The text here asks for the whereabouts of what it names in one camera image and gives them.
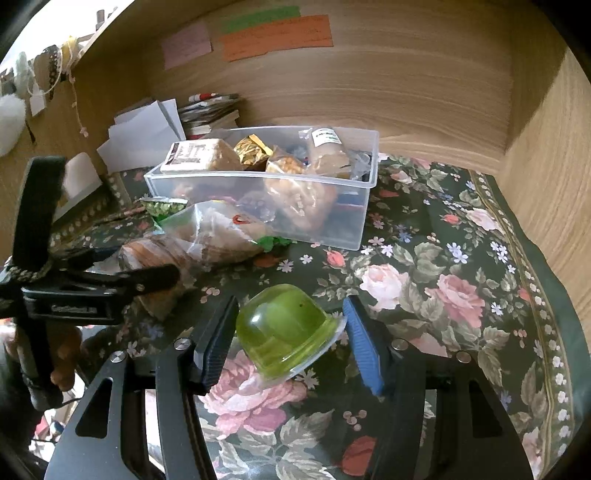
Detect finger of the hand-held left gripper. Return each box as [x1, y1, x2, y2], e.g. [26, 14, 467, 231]
[12, 156, 69, 278]
[23, 263, 182, 298]

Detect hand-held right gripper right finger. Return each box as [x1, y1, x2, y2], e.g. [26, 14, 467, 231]
[342, 295, 532, 480]

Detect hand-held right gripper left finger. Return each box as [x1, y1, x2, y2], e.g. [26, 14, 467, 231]
[44, 294, 240, 480]

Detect green jelly cup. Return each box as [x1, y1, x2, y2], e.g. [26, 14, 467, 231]
[235, 284, 348, 384]

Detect clear plastic container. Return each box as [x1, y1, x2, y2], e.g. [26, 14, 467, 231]
[143, 126, 380, 252]

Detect brown square cake packet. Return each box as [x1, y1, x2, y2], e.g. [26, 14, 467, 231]
[161, 138, 241, 173]

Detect yellow gold snack packet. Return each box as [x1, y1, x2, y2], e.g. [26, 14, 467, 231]
[233, 134, 273, 168]

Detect clear packet of pastries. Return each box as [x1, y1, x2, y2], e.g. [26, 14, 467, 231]
[264, 145, 338, 232]

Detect long brown bread packet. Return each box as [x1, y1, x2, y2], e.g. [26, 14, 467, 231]
[299, 127, 354, 178]

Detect person's left hand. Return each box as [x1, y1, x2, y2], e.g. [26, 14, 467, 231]
[48, 327, 84, 391]

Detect green patterned snack packet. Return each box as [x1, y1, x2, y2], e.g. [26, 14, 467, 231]
[140, 196, 189, 227]

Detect white fluffy pompom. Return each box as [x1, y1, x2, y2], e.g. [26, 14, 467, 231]
[0, 51, 38, 158]

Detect floral tablecloth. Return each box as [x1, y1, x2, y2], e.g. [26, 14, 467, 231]
[28, 152, 591, 480]

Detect white paper sheets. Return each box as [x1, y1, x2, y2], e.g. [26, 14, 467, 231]
[96, 98, 186, 174]

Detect dark beaded headband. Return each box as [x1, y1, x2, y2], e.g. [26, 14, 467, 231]
[37, 44, 65, 100]

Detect stack of books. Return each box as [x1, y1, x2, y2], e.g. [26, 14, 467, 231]
[178, 92, 243, 139]

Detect pink paper note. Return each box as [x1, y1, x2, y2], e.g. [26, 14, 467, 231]
[161, 21, 213, 70]

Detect orange paper note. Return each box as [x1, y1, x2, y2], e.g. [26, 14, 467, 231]
[222, 14, 334, 63]

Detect green paper note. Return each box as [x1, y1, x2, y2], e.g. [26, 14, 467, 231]
[217, 6, 301, 34]

